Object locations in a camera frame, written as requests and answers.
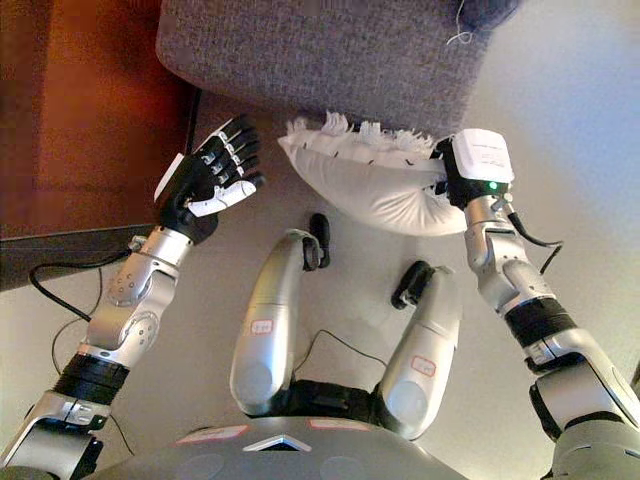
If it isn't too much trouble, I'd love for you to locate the silver right robot leg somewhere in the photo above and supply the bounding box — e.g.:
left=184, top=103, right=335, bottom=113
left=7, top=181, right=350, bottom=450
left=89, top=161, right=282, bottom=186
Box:
left=377, top=264, right=464, bottom=442

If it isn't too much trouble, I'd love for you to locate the silver robot leg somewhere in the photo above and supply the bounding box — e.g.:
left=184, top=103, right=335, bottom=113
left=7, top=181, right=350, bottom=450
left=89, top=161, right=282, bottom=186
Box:
left=377, top=264, right=464, bottom=442
left=229, top=228, right=322, bottom=419

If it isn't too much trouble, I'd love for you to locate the thick black wrist cable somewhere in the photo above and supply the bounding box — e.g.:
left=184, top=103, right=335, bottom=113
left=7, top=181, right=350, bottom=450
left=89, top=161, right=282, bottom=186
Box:
left=28, top=248, right=139, bottom=323
left=503, top=209, right=566, bottom=277

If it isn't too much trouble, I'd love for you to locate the black right robot foot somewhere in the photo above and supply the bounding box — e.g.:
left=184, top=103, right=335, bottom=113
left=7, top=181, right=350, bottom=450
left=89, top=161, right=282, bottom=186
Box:
left=390, top=260, right=437, bottom=309

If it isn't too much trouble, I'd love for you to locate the black robot foot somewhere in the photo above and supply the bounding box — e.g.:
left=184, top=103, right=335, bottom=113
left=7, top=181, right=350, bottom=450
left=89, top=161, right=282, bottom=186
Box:
left=301, top=212, right=333, bottom=272
left=390, top=260, right=437, bottom=309

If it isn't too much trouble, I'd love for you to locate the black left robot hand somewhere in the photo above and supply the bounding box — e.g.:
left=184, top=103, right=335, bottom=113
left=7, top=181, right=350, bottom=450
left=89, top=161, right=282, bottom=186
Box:
left=153, top=113, right=267, bottom=247

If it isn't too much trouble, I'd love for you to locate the white tasselled pillow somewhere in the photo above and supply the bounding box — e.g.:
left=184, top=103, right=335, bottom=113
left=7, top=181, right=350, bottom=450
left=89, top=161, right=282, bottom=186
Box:
left=277, top=110, right=470, bottom=237

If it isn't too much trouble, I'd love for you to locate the thin black floor cable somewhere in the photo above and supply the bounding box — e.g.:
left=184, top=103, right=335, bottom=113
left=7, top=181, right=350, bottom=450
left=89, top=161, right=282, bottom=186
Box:
left=49, top=269, right=387, bottom=457

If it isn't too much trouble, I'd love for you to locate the black left robot foot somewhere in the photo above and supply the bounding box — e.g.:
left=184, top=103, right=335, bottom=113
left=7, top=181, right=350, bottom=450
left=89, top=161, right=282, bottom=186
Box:
left=301, top=212, right=333, bottom=272

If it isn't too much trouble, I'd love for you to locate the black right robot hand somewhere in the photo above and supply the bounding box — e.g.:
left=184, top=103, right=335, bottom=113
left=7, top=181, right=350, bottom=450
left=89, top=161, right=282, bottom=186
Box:
left=433, top=128, right=517, bottom=208

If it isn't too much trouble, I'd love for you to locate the silver left robot leg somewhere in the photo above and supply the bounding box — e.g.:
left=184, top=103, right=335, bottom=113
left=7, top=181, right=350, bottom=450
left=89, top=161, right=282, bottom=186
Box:
left=229, top=228, right=322, bottom=419

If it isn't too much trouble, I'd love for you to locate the grey robot torso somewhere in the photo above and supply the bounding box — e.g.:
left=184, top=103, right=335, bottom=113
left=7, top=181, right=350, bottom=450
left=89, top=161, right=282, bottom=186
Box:
left=94, top=378, right=471, bottom=480

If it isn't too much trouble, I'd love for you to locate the brown wooden cabinet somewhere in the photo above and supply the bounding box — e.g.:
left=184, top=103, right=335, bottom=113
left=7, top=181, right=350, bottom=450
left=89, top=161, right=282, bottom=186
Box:
left=0, top=0, right=204, bottom=292

